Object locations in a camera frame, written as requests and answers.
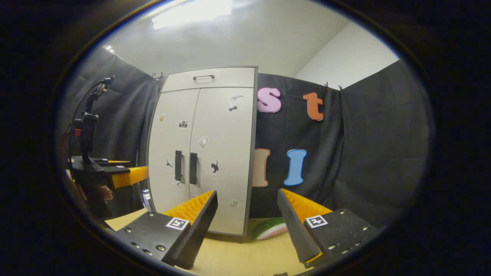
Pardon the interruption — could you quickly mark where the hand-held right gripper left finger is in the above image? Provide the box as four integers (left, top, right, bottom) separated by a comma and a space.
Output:
115, 190, 219, 270

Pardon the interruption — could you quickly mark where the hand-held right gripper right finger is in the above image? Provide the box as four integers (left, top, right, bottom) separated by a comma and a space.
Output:
276, 188, 380, 269

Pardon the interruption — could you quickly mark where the white cabinet door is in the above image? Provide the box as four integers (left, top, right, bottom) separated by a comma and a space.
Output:
148, 89, 201, 213
188, 87, 254, 235

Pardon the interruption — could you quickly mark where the white cabinet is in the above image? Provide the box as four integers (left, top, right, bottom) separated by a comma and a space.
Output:
147, 66, 259, 243

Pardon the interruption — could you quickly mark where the watermelon slice toy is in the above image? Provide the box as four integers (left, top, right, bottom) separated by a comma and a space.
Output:
252, 217, 288, 241

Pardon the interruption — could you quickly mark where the small blue white packet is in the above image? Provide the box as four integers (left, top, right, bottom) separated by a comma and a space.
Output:
141, 189, 153, 212

